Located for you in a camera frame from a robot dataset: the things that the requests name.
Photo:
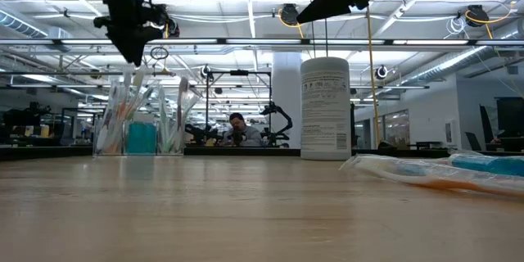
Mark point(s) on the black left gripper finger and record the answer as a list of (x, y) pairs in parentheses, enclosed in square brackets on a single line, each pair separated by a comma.
[(135, 45)]

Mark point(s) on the pale orange toothbrush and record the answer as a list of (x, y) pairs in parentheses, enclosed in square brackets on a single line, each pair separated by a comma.
[(137, 90)]

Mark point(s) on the navy white toothbrush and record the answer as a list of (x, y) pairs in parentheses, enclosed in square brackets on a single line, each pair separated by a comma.
[(182, 90)]

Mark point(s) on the green white toothbrush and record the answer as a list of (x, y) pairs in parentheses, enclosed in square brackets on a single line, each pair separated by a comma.
[(190, 110)]

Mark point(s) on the purple white toothbrush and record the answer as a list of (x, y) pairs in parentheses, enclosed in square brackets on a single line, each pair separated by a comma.
[(107, 133)]

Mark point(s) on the blue toothbrush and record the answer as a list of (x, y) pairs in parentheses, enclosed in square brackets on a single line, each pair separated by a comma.
[(409, 170)]

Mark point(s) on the orange teal toothbrush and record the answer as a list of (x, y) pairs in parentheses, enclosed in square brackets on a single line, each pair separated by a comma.
[(450, 186)]

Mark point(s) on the black background robot arm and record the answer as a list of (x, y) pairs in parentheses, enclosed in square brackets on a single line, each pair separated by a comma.
[(282, 114), (200, 133)]

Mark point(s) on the long ceiling light strip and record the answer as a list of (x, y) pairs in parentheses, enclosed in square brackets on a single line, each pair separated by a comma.
[(262, 42)]

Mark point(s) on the white wipes canister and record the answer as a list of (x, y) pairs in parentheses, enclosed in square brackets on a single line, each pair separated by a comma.
[(325, 110)]

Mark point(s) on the clear acrylic organizer box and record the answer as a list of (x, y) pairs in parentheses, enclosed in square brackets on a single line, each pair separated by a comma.
[(172, 154)]

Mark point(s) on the dark cluttered workbench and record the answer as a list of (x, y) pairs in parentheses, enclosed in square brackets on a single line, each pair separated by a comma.
[(24, 118)]

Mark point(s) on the person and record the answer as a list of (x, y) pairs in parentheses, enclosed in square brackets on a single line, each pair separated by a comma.
[(249, 135)]

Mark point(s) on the black monitor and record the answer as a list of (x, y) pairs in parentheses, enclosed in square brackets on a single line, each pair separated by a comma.
[(509, 116)]

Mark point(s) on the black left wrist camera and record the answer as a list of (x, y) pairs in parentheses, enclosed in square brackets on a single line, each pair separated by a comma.
[(155, 14)]

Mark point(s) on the black background station frame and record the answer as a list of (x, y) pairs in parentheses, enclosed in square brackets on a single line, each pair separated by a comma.
[(238, 72)]

